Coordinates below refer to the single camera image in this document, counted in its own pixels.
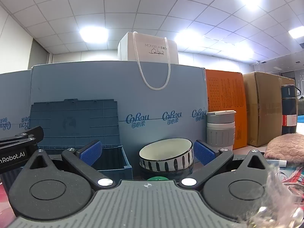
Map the orange cardboard box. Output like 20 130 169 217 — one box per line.
205 69 248 150

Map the printed cartoon mat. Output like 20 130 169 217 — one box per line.
266 164 304 205

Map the clear plastic wrap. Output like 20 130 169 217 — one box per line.
247 164 304 228

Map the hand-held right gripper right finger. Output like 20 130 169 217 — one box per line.
180 140 269 187

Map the grey travel mug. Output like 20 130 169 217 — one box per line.
206 110 237 151

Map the blue plastic storage box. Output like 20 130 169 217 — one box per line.
2 98 133 190

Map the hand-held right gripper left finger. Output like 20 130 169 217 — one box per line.
24 140 113 187

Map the dark thermos bottle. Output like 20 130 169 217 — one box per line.
281 84 301 136

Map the large blue cardboard box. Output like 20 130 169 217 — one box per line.
30 60 210 149

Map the white paper bag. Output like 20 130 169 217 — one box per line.
117 31 179 91

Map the white striped bowl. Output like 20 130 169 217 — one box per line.
139 138 194 173

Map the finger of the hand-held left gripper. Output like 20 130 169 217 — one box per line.
0 126 44 149

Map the brown cardboard box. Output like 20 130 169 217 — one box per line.
242 71 296 148

